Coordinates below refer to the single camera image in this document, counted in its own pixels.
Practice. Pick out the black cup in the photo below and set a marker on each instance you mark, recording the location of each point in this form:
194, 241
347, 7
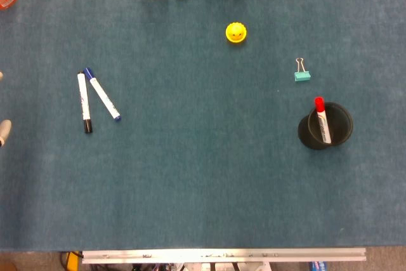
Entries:
304, 134

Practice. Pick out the blue capped white marker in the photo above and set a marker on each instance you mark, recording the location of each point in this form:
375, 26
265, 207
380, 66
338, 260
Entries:
101, 93

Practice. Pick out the red capped white marker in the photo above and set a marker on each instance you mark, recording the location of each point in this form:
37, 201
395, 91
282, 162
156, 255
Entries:
322, 122

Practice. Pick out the aluminium profile rail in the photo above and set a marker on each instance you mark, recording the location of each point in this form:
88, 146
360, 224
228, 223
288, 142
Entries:
222, 255

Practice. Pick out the black capped white marker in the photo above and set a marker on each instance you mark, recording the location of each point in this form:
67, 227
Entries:
83, 99

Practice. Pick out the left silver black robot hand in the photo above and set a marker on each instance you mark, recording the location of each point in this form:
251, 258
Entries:
4, 129

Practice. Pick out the teal binder clip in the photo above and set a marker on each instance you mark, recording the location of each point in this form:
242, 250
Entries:
302, 76

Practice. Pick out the blue felt table cloth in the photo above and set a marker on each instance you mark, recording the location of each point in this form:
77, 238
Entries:
190, 172

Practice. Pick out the yellow object under table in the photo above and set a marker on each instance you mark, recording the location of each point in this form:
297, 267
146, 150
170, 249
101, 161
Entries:
73, 261

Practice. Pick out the yellow duck toy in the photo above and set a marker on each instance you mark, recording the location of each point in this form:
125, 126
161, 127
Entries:
236, 33

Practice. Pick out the small blue box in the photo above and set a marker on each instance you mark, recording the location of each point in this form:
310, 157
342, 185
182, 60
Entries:
318, 266

